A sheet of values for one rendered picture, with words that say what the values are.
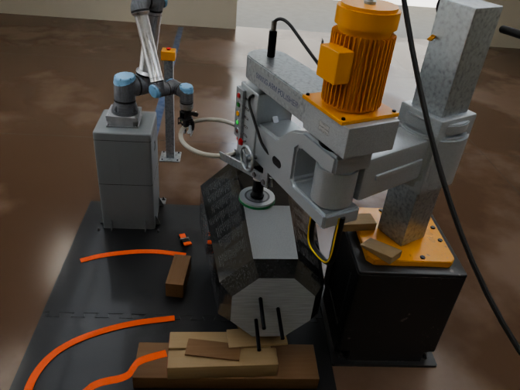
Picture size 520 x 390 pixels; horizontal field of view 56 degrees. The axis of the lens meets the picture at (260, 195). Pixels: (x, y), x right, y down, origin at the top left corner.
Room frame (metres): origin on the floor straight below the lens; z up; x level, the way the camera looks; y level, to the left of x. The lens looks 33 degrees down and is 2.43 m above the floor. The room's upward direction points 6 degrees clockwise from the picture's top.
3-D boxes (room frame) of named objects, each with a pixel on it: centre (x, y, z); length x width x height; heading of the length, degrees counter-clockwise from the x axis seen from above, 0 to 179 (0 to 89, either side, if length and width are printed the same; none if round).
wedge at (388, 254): (2.07, -0.68, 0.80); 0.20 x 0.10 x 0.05; 46
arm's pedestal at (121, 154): (3.19, 1.03, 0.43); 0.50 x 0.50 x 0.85; 7
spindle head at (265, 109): (2.35, -0.02, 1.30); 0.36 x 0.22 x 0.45; 31
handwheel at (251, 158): (2.25, 0.06, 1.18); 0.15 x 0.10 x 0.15; 31
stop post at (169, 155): (4.21, 0.93, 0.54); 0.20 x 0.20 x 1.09; 6
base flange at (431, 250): (2.26, -0.83, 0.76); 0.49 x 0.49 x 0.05; 6
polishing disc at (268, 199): (2.42, 0.02, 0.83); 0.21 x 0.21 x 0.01
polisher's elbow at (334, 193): (1.85, -0.32, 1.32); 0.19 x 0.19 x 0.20
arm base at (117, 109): (3.20, 1.03, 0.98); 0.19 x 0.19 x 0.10
